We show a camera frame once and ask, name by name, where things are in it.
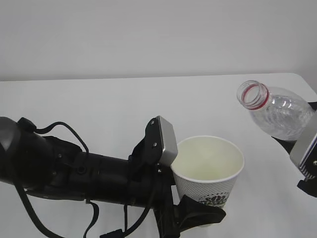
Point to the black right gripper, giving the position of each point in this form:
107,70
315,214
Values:
308,186

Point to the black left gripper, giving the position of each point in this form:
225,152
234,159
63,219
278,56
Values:
171,219

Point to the clear plastic water bottle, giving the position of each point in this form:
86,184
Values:
278,112

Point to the white paper cup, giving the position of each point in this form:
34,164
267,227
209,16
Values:
206,169

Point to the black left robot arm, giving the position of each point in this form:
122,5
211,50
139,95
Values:
47,167

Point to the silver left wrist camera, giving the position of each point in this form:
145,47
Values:
158,145

